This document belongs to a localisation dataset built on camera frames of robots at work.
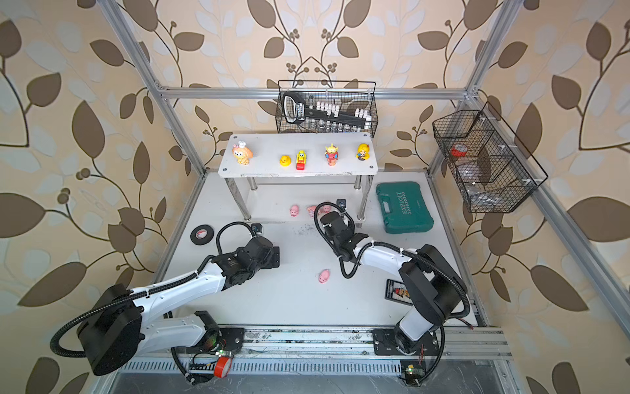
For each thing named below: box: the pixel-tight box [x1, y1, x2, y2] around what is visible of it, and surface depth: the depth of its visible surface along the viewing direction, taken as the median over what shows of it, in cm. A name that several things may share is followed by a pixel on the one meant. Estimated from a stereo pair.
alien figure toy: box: [324, 142, 339, 167], surface depth 73 cm
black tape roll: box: [190, 224, 215, 246], surface depth 100 cm
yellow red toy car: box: [296, 149, 307, 171], surface depth 76 cm
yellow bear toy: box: [356, 142, 370, 161], surface depth 76 cm
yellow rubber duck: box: [278, 155, 293, 167], surface depth 75 cm
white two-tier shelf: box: [218, 132, 379, 222], surface depth 79 cm
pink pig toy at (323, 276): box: [318, 269, 331, 285], surface depth 88 cm
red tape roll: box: [451, 143, 468, 158], surface depth 83 cm
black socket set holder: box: [282, 91, 371, 128], surface depth 86 cm
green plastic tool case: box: [375, 181, 434, 234], surface depth 103 cm
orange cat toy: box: [232, 140, 254, 165], surface depth 74 cm
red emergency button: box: [213, 355, 233, 379], surface depth 69 cm
